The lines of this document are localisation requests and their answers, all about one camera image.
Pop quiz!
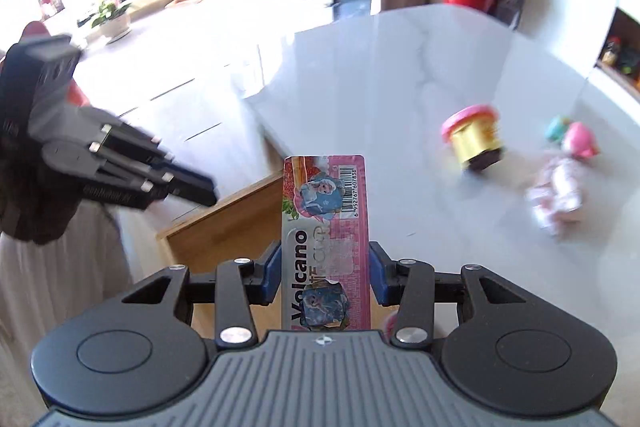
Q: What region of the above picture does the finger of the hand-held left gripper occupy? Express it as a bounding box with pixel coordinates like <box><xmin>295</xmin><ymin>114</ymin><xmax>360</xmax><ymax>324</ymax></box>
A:
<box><xmin>90</xmin><ymin>147</ymin><xmax>220</xmax><ymax>210</ymax></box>
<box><xmin>97</xmin><ymin>123</ymin><xmax>176</xmax><ymax>168</ymax></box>

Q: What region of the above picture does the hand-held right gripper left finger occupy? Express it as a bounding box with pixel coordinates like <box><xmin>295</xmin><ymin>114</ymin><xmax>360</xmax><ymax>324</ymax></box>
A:
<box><xmin>121</xmin><ymin>241</ymin><xmax>284</xmax><ymax>350</ymax></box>

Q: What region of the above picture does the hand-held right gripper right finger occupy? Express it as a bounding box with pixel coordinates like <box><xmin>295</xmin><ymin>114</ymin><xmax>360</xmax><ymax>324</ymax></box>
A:
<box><xmin>370</xmin><ymin>242</ymin><xmax>532</xmax><ymax>350</ymax></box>

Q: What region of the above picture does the white table drawer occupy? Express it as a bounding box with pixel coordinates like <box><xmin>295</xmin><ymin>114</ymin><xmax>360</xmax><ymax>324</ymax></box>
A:
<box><xmin>156</xmin><ymin>171</ymin><xmax>287</xmax><ymax>348</ymax></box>

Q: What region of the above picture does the pink snack packet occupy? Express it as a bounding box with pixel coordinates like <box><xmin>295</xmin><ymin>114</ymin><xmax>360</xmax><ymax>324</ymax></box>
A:
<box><xmin>281</xmin><ymin>154</ymin><xmax>372</xmax><ymax>332</ymax></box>

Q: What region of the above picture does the person's left hand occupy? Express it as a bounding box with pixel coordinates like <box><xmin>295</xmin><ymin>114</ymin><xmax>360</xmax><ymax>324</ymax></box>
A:
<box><xmin>21</xmin><ymin>21</ymin><xmax>94</xmax><ymax>108</ymax></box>

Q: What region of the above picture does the potted plant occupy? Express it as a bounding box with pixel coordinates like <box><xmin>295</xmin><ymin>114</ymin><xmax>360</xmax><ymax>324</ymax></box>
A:
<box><xmin>90</xmin><ymin>0</ymin><xmax>134</xmax><ymax>44</ymax></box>

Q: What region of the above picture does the person's white clothing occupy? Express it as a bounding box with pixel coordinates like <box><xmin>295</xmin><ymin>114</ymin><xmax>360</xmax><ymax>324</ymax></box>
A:
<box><xmin>0</xmin><ymin>207</ymin><xmax>132</xmax><ymax>358</ymax></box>

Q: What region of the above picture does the gold can with pink lid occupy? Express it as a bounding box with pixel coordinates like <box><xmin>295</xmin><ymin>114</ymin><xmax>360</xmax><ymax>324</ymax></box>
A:
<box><xmin>441</xmin><ymin>104</ymin><xmax>507</xmax><ymax>172</ymax></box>

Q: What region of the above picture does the clear plastic bag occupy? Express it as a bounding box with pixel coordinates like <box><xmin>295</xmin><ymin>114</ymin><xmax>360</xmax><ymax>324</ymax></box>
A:
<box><xmin>525</xmin><ymin>154</ymin><xmax>586</xmax><ymax>236</ymax></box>

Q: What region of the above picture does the white coffee table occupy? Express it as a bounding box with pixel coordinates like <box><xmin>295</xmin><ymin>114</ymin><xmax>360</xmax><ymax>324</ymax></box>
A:
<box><xmin>240</xmin><ymin>3</ymin><xmax>640</xmax><ymax>427</ymax></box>

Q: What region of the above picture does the pink and teal toy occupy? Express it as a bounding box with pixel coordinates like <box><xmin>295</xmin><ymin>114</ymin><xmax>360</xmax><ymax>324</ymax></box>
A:
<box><xmin>545</xmin><ymin>116</ymin><xmax>601</xmax><ymax>158</ymax></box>

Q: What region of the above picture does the brown jar with red lid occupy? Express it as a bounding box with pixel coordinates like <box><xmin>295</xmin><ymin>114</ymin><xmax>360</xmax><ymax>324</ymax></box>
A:
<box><xmin>600</xmin><ymin>38</ymin><xmax>622</xmax><ymax>68</ymax></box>

